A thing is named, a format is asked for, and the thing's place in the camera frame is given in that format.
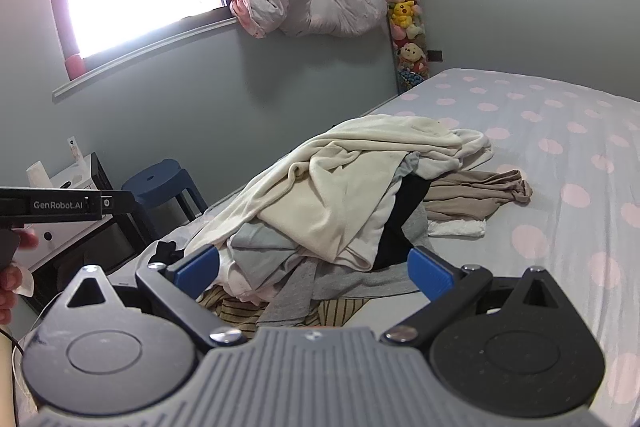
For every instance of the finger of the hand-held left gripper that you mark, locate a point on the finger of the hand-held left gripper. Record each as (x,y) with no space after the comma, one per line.
(117,202)

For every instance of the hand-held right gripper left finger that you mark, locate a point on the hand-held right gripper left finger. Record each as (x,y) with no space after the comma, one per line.
(197,269)

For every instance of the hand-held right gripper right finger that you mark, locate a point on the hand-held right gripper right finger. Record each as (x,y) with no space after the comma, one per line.
(427,276)

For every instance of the cream turtleneck sweater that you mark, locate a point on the cream turtleneck sweater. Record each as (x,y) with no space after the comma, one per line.
(345,202)

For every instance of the person's left hand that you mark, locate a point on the person's left hand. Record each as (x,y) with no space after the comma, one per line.
(27,240)

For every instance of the black sock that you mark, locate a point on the black sock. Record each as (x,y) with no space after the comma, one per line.
(167,252)

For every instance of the white black nightstand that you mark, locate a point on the white black nightstand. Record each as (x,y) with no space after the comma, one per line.
(75,237)

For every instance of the blue plastic stool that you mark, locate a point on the blue plastic stool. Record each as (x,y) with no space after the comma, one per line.
(155,179)

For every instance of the pale pink white garment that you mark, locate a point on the pale pink white garment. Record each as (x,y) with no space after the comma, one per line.
(245,279)

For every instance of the black garment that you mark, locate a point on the black garment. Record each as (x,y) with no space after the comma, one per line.
(400,227)

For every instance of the white lace cloth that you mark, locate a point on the white lace cloth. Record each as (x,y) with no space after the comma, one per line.
(457,228)

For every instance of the white bottle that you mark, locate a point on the white bottle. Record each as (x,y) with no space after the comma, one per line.
(76,152)

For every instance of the white tissue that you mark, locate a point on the white tissue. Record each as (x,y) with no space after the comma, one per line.
(25,279)

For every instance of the beige garment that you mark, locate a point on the beige garment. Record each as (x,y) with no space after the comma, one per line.
(475,194)

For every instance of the striped yellow brown garment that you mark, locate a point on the striped yellow brown garment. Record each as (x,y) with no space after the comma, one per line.
(340,312)

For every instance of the white fleece garment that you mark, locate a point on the white fleece garment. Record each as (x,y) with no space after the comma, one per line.
(400,132)

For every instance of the window sill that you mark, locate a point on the window sill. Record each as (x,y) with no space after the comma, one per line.
(140,54)

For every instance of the polka dot bed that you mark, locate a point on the polka dot bed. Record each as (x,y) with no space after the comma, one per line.
(550,147)

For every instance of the column of plush toys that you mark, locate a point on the column of plush toys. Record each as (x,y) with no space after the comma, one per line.
(405,17)

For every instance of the rolled polka dot duvet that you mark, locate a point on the rolled polka dot duvet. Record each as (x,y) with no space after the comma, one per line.
(320,2)

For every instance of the black wall socket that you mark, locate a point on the black wall socket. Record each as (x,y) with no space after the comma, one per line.
(435,55)

